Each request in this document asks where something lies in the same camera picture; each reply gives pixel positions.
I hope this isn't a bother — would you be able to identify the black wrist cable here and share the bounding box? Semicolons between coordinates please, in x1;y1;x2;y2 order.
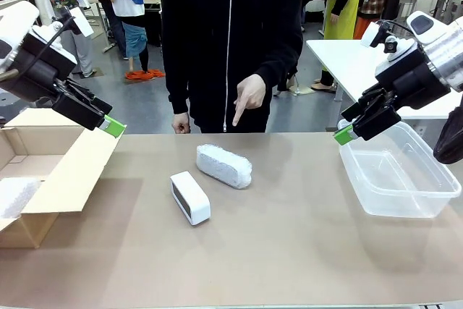
386;19;412;33
21;17;75;78

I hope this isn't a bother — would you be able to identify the person torso black zip hoodie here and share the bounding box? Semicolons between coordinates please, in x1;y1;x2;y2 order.
161;0;305;135

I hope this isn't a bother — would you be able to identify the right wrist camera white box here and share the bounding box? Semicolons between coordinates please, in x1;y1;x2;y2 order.
360;20;392;48

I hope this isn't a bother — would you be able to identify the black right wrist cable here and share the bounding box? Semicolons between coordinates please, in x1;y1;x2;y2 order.
386;19;412;33

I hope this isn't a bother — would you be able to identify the bystander in yellow apron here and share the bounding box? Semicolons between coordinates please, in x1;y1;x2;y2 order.
311;0;363;93

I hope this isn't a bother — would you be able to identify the person right forearm black sleeve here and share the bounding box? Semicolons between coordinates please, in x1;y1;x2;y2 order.
163;44;191;116

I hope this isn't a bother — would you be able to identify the small background desk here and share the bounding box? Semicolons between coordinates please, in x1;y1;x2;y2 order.
88;0;117;53

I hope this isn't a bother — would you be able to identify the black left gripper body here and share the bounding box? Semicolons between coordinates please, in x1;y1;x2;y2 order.
7;32;79;99

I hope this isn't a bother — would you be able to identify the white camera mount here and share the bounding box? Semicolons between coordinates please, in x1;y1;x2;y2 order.
28;21;79;66
375;35;422;75

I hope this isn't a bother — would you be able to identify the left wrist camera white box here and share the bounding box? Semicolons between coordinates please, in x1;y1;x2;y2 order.
54;6;95;38

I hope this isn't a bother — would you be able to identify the open brown cardboard box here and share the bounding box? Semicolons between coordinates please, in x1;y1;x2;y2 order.
0;106;124;250

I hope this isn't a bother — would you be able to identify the clear plastic container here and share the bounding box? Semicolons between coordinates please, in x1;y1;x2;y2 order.
338;119;463;219

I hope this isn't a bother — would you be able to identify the person right hand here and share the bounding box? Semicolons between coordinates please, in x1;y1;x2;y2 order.
171;112;192;135

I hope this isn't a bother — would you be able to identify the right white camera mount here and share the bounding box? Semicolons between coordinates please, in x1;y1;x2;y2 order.
375;35;422;75

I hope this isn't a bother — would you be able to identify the person left hand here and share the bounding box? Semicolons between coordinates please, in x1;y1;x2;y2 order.
231;73;268;127

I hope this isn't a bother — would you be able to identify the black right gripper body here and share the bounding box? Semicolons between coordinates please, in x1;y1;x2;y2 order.
375;46;452;111

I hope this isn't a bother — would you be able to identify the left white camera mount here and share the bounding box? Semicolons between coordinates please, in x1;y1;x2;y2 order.
28;21;79;66

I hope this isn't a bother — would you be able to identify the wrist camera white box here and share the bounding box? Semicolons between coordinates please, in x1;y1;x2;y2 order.
360;20;392;48
54;6;95;38

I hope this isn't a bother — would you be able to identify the white unwrapped digital clock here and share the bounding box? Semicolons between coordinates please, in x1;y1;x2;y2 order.
169;170;212;227

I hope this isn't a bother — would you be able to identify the person left forearm black sleeve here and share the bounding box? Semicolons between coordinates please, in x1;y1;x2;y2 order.
255;15;305;90

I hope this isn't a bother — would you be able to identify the bubble clock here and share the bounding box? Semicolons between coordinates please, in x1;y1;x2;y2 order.
195;143;253;190
0;175;41;219

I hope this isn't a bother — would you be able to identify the white background table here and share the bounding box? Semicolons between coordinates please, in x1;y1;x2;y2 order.
305;37;463;122

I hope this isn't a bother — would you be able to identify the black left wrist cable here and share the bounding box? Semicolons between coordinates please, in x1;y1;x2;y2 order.
21;17;75;78

